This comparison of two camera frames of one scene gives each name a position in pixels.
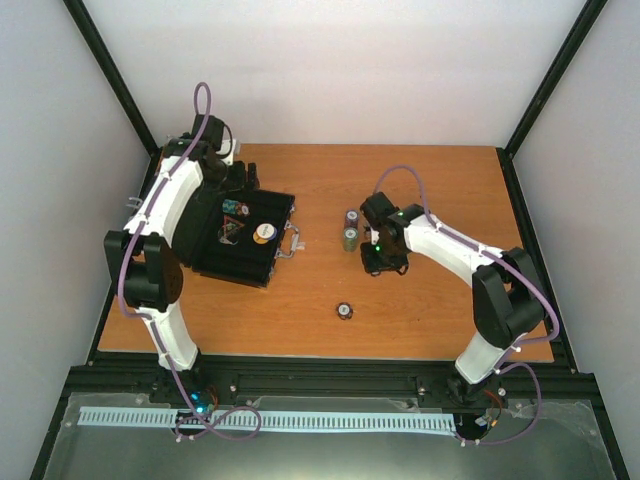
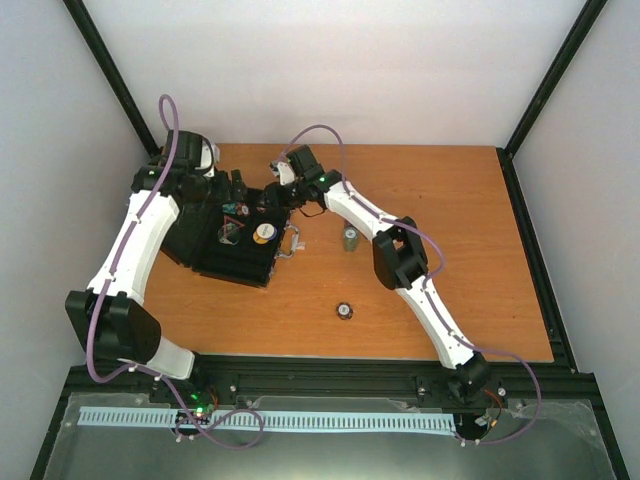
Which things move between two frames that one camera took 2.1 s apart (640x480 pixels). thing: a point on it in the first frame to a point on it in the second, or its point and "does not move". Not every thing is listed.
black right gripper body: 384,258 to 291,199
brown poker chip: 344,311 does not move
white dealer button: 265,230 does not move
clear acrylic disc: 228,235 does not move
